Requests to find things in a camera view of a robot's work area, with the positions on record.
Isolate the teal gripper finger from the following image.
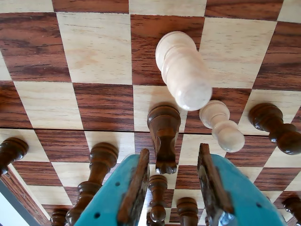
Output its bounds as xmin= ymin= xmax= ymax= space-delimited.
xmin=74 ymin=148 xmax=151 ymax=226
xmin=197 ymin=143 xmax=288 ymax=226

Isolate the dark wooden queen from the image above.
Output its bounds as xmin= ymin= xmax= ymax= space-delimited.
xmin=65 ymin=142 xmax=119 ymax=226

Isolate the dark wooden pawn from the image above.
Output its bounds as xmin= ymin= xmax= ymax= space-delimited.
xmin=148 ymin=174 xmax=168 ymax=223
xmin=0 ymin=137 xmax=29 ymax=177
xmin=248 ymin=102 xmax=301 ymax=155
xmin=282 ymin=196 xmax=301 ymax=224
xmin=50 ymin=208 xmax=69 ymax=226

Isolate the light wooden pawn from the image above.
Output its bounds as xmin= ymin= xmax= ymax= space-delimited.
xmin=198 ymin=99 xmax=246 ymax=153

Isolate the light pawn right of green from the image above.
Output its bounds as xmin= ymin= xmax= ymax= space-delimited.
xmin=155 ymin=31 xmax=213 ymax=112

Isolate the wooden chessboard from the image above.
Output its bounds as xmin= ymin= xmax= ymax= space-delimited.
xmin=0 ymin=0 xmax=301 ymax=226

